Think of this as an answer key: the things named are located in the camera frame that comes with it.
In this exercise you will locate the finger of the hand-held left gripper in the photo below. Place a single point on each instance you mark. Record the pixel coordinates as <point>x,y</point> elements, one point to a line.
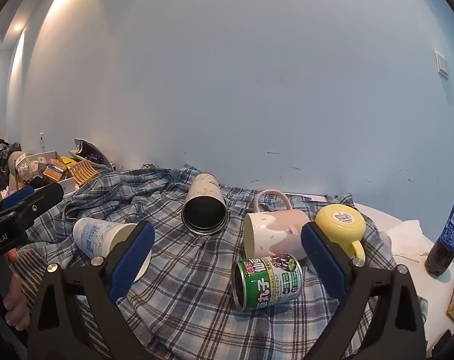
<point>39,200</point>
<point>15,197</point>

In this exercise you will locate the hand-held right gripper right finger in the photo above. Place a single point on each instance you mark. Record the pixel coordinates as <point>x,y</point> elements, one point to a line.
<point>322,258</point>

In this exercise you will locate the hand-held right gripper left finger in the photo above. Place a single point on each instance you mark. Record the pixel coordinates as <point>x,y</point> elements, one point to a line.
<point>131,258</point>

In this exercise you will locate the white blue-print paper cup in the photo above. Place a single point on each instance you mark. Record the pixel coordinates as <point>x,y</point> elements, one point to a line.
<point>95,238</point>

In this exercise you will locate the steel tumbler cup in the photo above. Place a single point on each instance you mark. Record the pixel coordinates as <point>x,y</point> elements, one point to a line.
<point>204,210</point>

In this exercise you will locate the person's left hand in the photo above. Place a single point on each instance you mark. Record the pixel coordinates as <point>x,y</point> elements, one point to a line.
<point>18,300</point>

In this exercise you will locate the yellow small box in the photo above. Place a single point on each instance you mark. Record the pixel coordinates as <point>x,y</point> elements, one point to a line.
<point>54,172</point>

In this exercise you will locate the open cardboard box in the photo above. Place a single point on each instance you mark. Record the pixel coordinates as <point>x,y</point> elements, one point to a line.
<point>32,165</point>

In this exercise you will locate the dark clothes pile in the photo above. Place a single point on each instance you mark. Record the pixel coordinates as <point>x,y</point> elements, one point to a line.
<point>0,153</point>

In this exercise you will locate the yellow slatted rack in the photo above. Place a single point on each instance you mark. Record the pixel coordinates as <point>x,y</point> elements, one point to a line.
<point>82,172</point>

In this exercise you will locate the pink and white mug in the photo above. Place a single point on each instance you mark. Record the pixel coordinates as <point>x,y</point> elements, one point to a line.
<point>275,232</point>

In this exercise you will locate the green labelled tin can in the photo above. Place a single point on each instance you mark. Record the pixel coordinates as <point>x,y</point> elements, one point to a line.
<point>272,281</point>

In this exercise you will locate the grey bag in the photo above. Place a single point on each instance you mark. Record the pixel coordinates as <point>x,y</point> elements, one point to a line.
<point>90,152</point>

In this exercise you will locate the white tissue paper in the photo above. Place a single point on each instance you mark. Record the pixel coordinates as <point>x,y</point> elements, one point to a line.
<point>407,240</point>

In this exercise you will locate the blue grey plaid cloth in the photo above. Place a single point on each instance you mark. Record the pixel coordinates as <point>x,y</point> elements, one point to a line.
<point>197,318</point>

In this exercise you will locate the cola bottle blue label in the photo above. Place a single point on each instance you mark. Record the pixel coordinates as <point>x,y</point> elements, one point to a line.
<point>450,232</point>

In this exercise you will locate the white wall outlet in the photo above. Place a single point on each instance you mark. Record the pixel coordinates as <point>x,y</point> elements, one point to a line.
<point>42,139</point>

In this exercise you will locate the white wall switch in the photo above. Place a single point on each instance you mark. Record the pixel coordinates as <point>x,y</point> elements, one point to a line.
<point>442,64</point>

